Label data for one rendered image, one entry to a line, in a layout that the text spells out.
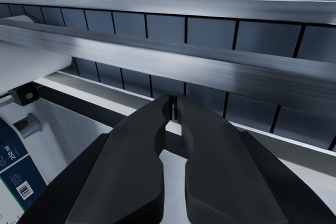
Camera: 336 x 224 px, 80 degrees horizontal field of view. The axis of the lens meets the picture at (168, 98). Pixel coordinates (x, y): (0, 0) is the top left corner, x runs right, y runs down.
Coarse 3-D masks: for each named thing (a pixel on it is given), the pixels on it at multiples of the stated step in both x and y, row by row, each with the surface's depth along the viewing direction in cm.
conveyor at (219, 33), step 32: (128, 32) 19; (160, 32) 17; (192, 32) 16; (224, 32) 14; (256, 32) 13; (288, 32) 12; (320, 32) 12; (96, 64) 24; (192, 96) 18; (224, 96) 17; (256, 128) 17; (288, 128) 15; (320, 128) 14
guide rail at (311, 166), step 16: (48, 80) 24; (64, 80) 23; (80, 80) 23; (80, 96) 22; (96, 96) 20; (112, 96) 20; (128, 96) 20; (128, 112) 19; (176, 128) 16; (240, 128) 15; (272, 144) 14; (288, 144) 14; (288, 160) 13; (304, 160) 13; (320, 160) 12; (304, 176) 12; (320, 176) 12
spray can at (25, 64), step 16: (0, 48) 19; (16, 48) 19; (32, 48) 20; (0, 64) 18; (16, 64) 19; (32, 64) 21; (48, 64) 22; (64, 64) 24; (0, 80) 19; (16, 80) 20; (32, 80) 22
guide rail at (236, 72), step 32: (0, 32) 14; (32, 32) 12; (64, 32) 11; (96, 32) 11; (128, 64) 9; (160, 64) 8; (192, 64) 7; (224, 64) 7; (256, 64) 6; (288, 64) 6; (320, 64) 6; (256, 96) 7; (288, 96) 6; (320, 96) 6
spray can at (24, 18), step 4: (12, 16) 25; (16, 16) 25; (20, 16) 25; (24, 16) 25; (28, 16) 25; (32, 16) 25; (20, 20) 24; (24, 20) 24; (28, 20) 25; (32, 20) 25; (36, 20) 25
